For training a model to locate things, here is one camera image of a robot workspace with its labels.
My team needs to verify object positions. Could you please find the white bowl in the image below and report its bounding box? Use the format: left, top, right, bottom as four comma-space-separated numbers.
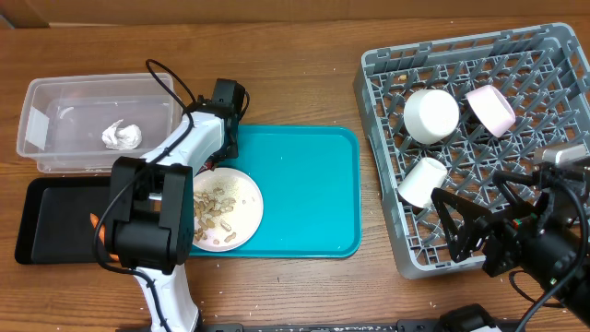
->
403, 89, 460, 145

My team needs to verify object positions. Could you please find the large white plate with peanuts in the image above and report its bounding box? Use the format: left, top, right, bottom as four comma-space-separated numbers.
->
193, 168, 264, 253

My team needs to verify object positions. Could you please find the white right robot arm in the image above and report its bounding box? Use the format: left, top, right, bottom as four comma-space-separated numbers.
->
431, 163, 589, 331

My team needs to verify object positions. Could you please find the grey dishwasher rack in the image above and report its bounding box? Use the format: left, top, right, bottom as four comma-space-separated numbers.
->
353, 23, 589, 279

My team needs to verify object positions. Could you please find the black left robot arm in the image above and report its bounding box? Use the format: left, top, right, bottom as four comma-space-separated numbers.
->
93, 78, 250, 331

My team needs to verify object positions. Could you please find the orange carrot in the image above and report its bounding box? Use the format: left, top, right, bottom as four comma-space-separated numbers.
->
89, 214, 119, 262

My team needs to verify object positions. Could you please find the clear plastic bin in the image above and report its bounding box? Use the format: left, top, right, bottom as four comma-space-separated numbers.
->
17, 73, 181, 173

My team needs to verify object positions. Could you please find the white paper cup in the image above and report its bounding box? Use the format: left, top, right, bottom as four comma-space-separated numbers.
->
398, 157, 448, 208

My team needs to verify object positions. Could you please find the white tissue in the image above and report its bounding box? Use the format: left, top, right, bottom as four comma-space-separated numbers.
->
101, 119, 142, 150

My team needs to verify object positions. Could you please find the black waste tray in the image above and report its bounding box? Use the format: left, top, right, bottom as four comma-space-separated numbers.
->
15, 176, 110, 265

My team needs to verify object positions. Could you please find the teal plastic tray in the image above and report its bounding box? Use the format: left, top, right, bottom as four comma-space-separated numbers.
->
183, 124, 363, 259

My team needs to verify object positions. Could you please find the red snack wrapper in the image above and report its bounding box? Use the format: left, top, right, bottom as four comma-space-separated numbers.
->
202, 160, 218, 171

